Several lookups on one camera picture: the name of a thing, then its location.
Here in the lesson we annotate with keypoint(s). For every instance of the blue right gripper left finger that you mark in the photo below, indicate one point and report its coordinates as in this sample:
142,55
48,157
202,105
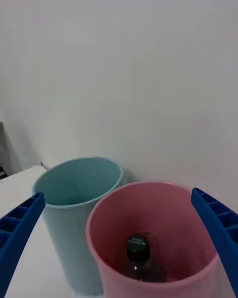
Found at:
17,233

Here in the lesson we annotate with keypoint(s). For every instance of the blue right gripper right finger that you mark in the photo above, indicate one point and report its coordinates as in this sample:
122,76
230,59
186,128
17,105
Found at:
223,228

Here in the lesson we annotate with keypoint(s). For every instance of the small dark plastic bottle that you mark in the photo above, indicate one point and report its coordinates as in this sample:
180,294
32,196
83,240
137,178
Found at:
137,250

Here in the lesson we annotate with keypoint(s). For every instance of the pale blue plastic bin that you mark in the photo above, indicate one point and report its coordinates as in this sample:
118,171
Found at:
67,228

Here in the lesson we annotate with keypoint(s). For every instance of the pink plastic bin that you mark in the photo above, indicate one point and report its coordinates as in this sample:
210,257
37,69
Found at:
119,273

